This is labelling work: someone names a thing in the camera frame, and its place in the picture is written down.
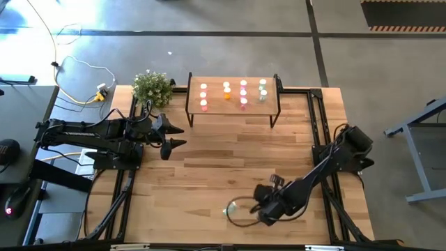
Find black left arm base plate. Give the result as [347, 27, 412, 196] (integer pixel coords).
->
[84, 143, 144, 172]

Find black computer mouse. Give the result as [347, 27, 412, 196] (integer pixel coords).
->
[3, 186, 32, 221]

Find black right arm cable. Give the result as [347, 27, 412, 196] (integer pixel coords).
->
[225, 196, 269, 228]

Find yellow cable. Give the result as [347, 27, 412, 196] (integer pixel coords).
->
[26, 0, 107, 105]

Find white paper sheet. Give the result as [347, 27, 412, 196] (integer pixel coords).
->
[75, 148, 98, 177]

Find green potted plant black pot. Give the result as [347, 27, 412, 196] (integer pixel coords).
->
[131, 68, 176, 112]

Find black aluminium rig frame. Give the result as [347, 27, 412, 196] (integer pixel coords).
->
[78, 85, 405, 245]

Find grey metal stand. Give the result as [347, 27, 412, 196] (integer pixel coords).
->
[383, 96, 446, 204]

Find white cable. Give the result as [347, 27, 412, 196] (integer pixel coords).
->
[54, 22, 117, 90]

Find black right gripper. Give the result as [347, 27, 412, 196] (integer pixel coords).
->
[249, 184, 290, 226]

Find grey desk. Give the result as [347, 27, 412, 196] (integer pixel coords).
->
[0, 84, 60, 185]

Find black rounded device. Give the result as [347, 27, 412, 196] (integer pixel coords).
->
[0, 138, 21, 167]

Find white yellow power plug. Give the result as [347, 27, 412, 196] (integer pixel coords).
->
[94, 82, 109, 102]

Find wooden shelf black metal frame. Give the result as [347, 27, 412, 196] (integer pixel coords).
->
[185, 72, 284, 129]

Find silver metal bracket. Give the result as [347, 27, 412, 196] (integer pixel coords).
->
[110, 243, 151, 251]
[305, 245, 346, 251]

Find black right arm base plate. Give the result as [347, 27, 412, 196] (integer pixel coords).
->
[311, 143, 376, 175]

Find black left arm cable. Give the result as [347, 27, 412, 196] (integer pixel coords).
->
[89, 100, 156, 140]

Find grey flat tablet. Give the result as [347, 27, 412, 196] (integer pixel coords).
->
[0, 73, 36, 84]

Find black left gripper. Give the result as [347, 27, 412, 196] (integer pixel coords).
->
[153, 113, 187, 160]

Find black mat hazard stripes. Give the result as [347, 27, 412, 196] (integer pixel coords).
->
[360, 0, 446, 33]

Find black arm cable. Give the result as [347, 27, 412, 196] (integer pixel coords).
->
[89, 100, 156, 140]
[225, 196, 269, 228]

